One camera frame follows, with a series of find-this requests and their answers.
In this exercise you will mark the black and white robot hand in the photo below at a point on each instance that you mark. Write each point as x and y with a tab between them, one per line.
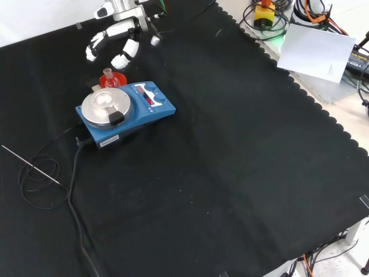
124	27

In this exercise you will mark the clear round-bottom flask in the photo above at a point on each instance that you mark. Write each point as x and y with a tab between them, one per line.
110	82

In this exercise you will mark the clear cloth clip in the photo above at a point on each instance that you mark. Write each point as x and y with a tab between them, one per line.
365	201
223	274
78	26

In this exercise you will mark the blue base heater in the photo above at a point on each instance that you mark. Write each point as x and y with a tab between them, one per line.
144	115

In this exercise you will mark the yellow stop button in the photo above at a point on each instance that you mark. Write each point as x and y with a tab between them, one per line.
263	15

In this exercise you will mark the black bench cloth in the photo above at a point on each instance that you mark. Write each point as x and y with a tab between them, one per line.
201	158

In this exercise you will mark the thin metal temperature probe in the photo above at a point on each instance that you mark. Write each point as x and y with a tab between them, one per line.
31	165

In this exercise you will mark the white paper sheet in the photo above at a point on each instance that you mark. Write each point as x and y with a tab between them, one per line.
314	52

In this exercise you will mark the pale grey board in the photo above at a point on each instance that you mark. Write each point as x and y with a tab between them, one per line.
317	90

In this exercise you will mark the black power adapter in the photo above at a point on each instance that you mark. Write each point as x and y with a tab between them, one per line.
357	62

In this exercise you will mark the white table leg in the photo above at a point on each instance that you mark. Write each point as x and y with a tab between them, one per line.
356	231

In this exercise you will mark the grey metal wrist bracket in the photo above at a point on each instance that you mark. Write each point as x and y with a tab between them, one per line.
138	17

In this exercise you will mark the wrist camera, silver lens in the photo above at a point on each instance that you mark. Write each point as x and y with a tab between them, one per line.
155	41

